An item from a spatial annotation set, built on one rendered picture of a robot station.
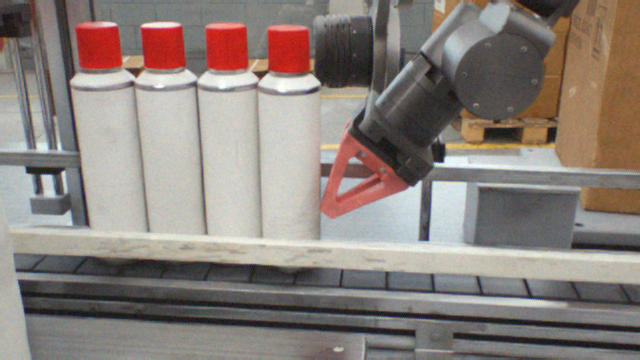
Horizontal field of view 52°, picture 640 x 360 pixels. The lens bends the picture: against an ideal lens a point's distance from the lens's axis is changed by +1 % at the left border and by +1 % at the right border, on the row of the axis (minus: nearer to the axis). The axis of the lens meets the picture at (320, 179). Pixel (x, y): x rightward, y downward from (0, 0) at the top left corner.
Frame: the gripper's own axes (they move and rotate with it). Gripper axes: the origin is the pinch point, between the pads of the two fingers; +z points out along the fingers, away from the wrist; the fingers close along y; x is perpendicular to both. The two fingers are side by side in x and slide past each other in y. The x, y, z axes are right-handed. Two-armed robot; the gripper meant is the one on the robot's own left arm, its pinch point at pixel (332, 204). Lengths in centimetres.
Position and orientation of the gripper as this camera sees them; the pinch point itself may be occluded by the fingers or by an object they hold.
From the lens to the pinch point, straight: 56.2
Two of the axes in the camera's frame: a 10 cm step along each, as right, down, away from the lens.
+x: 7.8, 6.1, 1.3
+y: -1.0, 3.2, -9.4
